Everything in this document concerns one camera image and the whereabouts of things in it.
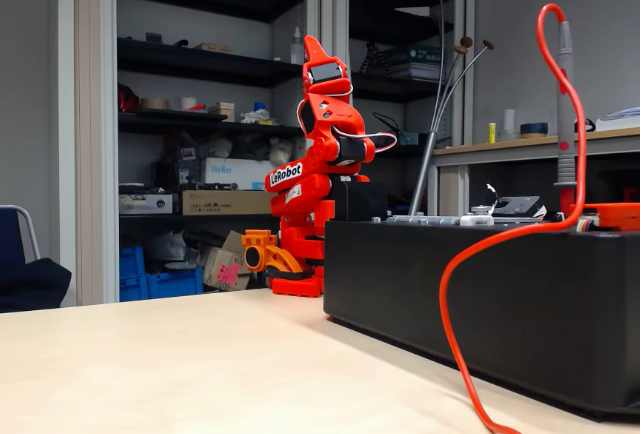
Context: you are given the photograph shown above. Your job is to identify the dark jacket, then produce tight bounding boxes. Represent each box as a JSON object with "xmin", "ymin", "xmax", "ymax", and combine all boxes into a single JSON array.
[{"xmin": 0, "ymin": 257, "xmax": 73, "ymax": 313}]

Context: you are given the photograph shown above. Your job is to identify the grey white flat box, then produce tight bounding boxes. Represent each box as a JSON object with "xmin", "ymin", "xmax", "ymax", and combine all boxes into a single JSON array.
[{"xmin": 118, "ymin": 193, "xmax": 180, "ymax": 216}]

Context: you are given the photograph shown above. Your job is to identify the cardboard box pink sticker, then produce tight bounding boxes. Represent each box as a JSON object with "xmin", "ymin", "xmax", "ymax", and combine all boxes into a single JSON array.
[{"xmin": 202, "ymin": 246, "xmax": 251, "ymax": 291}]

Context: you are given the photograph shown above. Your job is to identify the white crumpled cloth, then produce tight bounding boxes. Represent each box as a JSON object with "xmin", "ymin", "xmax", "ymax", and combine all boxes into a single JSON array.
[{"xmin": 240, "ymin": 108, "xmax": 275, "ymax": 126}]

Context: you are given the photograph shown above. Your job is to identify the low blue plastic crate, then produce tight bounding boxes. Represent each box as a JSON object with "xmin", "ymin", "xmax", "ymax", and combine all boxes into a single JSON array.
[{"xmin": 144, "ymin": 266, "xmax": 204, "ymax": 300}]

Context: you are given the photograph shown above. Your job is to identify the orange printed clamp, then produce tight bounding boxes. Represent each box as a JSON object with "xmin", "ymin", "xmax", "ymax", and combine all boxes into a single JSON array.
[{"xmin": 241, "ymin": 229, "xmax": 306, "ymax": 275}]

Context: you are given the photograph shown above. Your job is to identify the long brown cardboard box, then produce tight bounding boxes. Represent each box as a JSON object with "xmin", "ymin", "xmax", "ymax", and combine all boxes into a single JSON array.
[{"xmin": 181, "ymin": 189, "xmax": 275, "ymax": 216}]

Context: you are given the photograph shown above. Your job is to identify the red display module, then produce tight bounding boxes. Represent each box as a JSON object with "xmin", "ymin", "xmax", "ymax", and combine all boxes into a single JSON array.
[{"xmin": 582, "ymin": 202, "xmax": 640, "ymax": 232}]

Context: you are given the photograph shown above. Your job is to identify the white stuffed bag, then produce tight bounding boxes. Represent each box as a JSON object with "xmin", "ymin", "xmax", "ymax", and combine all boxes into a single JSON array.
[{"xmin": 268, "ymin": 137, "xmax": 296, "ymax": 165}]

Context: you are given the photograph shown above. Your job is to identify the blue metal frame chair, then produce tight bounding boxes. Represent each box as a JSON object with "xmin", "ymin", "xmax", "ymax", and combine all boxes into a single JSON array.
[{"xmin": 0, "ymin": 204, "xmax": 42, "ymax": 265}]

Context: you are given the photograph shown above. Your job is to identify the small wooden box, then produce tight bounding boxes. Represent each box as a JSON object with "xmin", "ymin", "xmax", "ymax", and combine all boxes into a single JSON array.
[{"xmin": 208, "ymin": 101, "xmax": 236, "ymax": 123}]

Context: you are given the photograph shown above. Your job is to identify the wooden top desk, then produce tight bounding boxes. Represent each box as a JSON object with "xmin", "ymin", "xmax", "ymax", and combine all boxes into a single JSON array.
[{"xmin": 428, "ymin": 126, "xmax": 640, "ymax": 218}]

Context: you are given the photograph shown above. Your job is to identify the black latch bracket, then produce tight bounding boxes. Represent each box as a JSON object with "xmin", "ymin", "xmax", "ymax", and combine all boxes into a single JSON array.
[{"xmin": 487, "ymin": 195, "xmax": 549, "ymax": 220}]

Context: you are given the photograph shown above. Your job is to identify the white paper stack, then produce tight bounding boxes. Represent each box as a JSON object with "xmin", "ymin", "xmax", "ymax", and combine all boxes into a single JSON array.
[{"xmin": 597, "ymin": 106, "xmax": 640, "ymax": 131}]

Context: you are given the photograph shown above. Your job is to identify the stack of books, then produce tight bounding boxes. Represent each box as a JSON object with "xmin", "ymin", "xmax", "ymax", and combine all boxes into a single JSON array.
[{"xmin": 387, "ymin": 46, "xmax": 444, "ymax": 80}]

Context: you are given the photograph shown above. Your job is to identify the small brown cardboard box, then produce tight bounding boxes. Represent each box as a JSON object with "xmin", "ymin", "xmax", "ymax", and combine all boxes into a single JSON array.
[{"xmin": 222, "ymin": 230, "xmax": 247, "ymax": 255}]

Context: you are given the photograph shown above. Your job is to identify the black flexible tripod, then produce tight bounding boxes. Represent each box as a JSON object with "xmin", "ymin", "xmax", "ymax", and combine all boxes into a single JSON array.
[{"xmin": 362, "ymin": 42, "xmax": 391, "ymax": 75}]

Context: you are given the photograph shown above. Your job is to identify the multicolour ribbon cable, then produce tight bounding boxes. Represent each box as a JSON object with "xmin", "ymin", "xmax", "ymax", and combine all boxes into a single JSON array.
[{"xmin": 574, "ymin": 213, "xmax": 601, "ymax": 234}]

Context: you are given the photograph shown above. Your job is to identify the grey test probe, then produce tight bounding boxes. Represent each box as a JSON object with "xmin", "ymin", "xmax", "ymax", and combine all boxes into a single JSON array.
[{"xmin": 552, "ymin": 18, "xmax": 577, "ymax": 220}]

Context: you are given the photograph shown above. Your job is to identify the black task box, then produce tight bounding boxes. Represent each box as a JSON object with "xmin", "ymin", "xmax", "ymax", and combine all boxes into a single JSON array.
[{"xmin": 323, "ymin": 218, "xmax": 640, "ymax": 423}]

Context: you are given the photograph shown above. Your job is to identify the grey metal hinged lid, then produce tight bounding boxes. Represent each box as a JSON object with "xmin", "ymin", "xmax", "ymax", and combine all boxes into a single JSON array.
[{"xmin": 384, "ymin": 203, "xmax": 497, "ymax": 227}]

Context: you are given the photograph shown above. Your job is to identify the white plastic bottle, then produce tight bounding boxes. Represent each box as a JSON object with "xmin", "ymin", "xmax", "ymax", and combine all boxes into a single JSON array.
[{"xmin": 290, "ymin": 26, "xmax": 306, "ymax": 66}]

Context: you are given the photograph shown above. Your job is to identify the white Weller box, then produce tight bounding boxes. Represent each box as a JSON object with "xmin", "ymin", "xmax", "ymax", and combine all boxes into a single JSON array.
[{"xmin": 201, "ymin": 157, "xmax": 271, "ymax": 191}]

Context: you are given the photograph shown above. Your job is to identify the grey crumpled plastic bag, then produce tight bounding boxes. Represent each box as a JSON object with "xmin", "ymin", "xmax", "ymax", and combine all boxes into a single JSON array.
[{"xmin": 147, "ymin": 231, "xmax": 201, "ymax": 271}]

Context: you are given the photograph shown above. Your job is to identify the red probe cable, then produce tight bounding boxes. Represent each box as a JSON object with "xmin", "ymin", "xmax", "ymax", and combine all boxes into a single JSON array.
[{"xmin": 438, "ymin": 2, "xmax": 589, "ymax": 434}]

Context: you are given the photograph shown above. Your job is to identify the tall blue plastic crate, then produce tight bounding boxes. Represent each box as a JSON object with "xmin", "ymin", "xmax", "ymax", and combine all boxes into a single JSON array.
[{"xmin": 118, "ymin": 246, "xmax": 147, "ymax": 303}]

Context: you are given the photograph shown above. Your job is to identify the red rounded object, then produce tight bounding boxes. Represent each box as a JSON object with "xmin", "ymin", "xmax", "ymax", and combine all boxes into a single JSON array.
[{"xmin": 118, "ymin": 83, "xmax": 141, "ymax": 114}]

